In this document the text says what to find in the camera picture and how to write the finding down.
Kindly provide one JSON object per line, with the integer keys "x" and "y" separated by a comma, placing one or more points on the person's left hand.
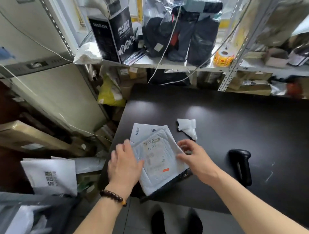
{"x": 123, "y": 168}

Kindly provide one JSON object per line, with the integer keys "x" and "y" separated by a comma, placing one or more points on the person's right hand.
{"x": 201, "y": 161}

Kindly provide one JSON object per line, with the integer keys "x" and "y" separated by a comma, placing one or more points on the person's left middle finger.
{"x": 119, "y": 151}

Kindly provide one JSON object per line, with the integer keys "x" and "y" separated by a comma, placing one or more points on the person's left little finger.
{"x": 109, "y": 170}

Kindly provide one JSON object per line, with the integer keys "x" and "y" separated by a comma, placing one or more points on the person's right thumb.
{"x": 183, "y": 159}

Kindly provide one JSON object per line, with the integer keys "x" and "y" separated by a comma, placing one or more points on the person's left thumb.
{"x": 140, "y": 166}

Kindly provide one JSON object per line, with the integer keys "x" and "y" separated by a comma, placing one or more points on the white bubble mailer package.
{"x": 159, "y": 164}

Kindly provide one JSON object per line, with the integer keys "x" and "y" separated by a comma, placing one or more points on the person's left forearm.
{"x": 103, "y": 214}

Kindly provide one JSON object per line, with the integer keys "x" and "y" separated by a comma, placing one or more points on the person's right forearm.
{"x": 251, "y": 207}

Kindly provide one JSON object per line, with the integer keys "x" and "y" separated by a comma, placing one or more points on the white flat envelope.
{"x": 142, "y": 132}

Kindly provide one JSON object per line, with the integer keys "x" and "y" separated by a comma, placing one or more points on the crumpled white paper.
{"x": 188, "y": 127}

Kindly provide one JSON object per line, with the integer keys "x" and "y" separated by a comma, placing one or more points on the white printed mailer bag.
{"x": 52, "y": 176}

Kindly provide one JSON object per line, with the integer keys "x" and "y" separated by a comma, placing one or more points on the black barcode scanner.
{"x": 241, "y": 166}

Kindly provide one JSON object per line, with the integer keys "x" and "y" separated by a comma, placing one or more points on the yellow plastic package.
{"x": 109, "y": 94}

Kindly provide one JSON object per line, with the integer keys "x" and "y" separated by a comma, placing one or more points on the black shoe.
{"x": 158, "y": 223}
{"x": 195, "y": 223}

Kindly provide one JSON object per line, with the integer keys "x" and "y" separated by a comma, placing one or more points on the pile of brown cardboard boxes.
{"x": 131, "y": 79}

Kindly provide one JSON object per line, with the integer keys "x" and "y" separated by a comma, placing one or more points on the long brown cardboard box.
{"x": 31, "y": 136}

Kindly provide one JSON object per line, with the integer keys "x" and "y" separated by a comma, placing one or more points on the white refrigerator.
{"x": 53, "y": 84}

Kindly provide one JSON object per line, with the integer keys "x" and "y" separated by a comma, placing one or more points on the metal shelving rack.
{"x": 169, "y": 65}

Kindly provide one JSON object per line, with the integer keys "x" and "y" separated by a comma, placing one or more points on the white plastic bag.
{"x": 87, "y": 54}

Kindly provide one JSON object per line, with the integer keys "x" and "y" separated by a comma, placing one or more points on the orange label roll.
{"x": 223, "y": 58}

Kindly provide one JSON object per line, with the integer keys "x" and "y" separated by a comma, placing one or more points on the black printed cardboard box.
{"x": 113, "y": 36}

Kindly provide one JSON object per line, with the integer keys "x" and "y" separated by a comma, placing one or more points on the black plastic bag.
{"x": 202, "y": 38}
{"x": 157, "y": 36}

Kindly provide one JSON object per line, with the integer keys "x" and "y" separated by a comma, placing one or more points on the small open cardboard box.
{"x": 275, "y": 59}

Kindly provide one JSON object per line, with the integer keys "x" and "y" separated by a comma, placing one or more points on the silver foil bag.
{"x": 277, "y": 21}

